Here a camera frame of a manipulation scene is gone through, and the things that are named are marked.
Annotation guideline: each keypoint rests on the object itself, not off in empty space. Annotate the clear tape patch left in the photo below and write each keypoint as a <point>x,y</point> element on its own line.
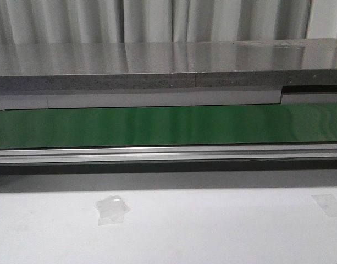
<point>112,210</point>

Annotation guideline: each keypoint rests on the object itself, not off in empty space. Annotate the clear tape patch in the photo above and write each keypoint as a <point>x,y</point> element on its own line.
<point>328,203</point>
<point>112,210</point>

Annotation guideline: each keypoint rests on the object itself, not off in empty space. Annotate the green conveyor belt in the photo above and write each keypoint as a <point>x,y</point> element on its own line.
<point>176,125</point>

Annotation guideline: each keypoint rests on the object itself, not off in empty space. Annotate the clear tape patch right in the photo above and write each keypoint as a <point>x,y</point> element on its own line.
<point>328,203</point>

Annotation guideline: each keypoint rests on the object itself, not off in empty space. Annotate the white pleated curtain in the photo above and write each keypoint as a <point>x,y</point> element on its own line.
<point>24,22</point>

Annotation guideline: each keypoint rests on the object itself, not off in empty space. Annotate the aluminium front conveyor rail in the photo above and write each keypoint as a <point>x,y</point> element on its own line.
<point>168,153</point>

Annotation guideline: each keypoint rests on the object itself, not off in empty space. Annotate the grey rear conveyor rail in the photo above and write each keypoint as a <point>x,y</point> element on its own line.
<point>198,96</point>

